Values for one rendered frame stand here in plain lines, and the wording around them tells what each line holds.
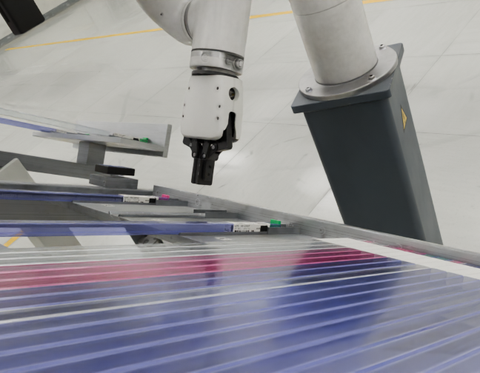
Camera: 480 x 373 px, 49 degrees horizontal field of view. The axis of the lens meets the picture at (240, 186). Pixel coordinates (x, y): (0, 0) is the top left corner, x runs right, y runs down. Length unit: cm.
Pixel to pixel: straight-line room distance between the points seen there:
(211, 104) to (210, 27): 12
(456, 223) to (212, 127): 105
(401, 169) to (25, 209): 67
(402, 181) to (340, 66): 26
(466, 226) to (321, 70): 84
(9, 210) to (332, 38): 59
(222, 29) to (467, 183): 119
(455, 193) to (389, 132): 82
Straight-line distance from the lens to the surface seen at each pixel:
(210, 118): 81
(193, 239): 52
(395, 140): 102
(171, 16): 90
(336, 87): 99
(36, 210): 79
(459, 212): 173
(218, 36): 82
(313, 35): 97
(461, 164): 192
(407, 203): 111
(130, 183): 86
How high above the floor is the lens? 113
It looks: 31 degrees down
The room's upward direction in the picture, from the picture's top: 26 degrees counter-clockwise
